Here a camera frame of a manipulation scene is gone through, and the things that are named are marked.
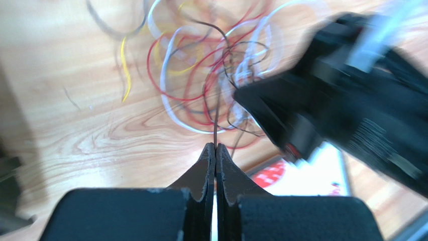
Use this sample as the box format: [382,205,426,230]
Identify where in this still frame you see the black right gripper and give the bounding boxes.
[234,13,427,196]

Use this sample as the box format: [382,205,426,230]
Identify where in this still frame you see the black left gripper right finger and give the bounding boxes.
[216,144,383,240]

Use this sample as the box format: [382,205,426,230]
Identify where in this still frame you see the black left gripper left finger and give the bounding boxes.
[40,143,215,240]

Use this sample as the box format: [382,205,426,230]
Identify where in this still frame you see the red wire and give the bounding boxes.
[146,0,278,150]

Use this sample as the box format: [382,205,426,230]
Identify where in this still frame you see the black thin wire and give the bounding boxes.
[180,17,271,149]

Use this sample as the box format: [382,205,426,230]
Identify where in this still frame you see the strawberry print white tray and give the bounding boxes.
[247,142,352,196]

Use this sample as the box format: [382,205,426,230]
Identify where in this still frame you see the black compartment storage bin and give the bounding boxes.
[1,153,35,235]

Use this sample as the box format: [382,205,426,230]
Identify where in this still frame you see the white wire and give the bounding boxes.
[147,0,322,135]

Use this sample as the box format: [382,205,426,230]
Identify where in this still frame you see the yellow wire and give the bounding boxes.
[120,0,201,103]

